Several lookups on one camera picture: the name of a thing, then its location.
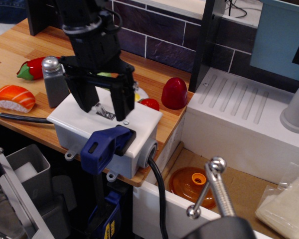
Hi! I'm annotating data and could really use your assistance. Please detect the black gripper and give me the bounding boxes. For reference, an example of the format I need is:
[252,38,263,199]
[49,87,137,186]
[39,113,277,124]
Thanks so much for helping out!
[60,23,135,121]

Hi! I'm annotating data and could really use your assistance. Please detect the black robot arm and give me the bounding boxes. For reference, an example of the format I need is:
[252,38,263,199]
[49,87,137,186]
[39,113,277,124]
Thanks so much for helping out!
[55,0,136,121]

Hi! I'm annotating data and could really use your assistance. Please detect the green cabbage toy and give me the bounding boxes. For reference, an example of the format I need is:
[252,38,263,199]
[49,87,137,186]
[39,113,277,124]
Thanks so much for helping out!
[88,72,116,91]

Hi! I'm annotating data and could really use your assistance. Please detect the fried egg toy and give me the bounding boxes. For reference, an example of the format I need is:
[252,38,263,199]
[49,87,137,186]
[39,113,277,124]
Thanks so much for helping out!
[133,82,149,102]

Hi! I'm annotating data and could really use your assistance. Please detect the grey salt shaker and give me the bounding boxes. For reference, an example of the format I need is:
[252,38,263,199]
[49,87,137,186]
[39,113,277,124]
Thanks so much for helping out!
[41,56,69,108]

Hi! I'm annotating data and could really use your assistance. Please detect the dark red egg toy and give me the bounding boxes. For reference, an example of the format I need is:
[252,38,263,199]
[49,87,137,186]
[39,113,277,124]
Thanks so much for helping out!
[161,77,188,110]

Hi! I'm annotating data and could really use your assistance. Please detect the red chili pepper toy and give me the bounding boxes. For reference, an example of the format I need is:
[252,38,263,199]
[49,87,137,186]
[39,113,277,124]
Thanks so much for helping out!
[16,56,63,81]

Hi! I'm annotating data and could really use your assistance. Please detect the salmon sushi toy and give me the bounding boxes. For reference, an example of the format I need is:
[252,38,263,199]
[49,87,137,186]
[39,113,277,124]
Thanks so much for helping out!
[0,85,36,113]

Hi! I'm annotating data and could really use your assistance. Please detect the grey open bin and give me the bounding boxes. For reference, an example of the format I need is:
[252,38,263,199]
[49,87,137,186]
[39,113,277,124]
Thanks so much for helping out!
[6,144,53,207]

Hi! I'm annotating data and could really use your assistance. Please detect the orange plastic lid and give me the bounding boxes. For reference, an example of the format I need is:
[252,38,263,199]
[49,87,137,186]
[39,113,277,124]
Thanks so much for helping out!
[168,167,207,203]

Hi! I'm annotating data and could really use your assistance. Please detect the blue bar clamp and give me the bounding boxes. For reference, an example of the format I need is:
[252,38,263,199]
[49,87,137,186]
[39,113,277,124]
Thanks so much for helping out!
[80,125,137,239]

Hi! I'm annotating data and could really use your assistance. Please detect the white dish drying rack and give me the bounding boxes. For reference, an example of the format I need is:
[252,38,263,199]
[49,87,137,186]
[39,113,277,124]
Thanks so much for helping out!
[181,68,299,183]

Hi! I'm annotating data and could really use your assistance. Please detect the light blue cabinet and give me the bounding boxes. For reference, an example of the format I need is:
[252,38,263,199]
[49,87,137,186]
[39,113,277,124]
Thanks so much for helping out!
[250,0,299,81]

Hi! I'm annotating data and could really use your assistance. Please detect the clear bag of rice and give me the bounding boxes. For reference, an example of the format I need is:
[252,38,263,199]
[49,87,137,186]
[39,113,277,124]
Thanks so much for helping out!
[255,163,299,239]

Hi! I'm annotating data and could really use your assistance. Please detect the white electrical switch box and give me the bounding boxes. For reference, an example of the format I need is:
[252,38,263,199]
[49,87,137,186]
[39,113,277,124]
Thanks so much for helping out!
[47,95,162,180]

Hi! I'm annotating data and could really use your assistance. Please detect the thick black power cable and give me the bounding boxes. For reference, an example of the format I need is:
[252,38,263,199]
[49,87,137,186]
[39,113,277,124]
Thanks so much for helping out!
[147,157,169,239]

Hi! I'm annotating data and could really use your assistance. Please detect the dark grey vertical post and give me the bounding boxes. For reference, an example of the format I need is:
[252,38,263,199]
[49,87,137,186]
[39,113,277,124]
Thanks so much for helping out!
[188,0,226,92]

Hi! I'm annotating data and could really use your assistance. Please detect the chrome faucet handle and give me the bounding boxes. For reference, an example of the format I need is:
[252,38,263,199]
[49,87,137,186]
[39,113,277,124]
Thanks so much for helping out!
[186,156,236,220]

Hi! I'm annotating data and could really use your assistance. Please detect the black cables behind shelf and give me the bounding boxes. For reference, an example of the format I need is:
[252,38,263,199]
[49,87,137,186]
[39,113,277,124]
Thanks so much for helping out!
[224,0,248,18]

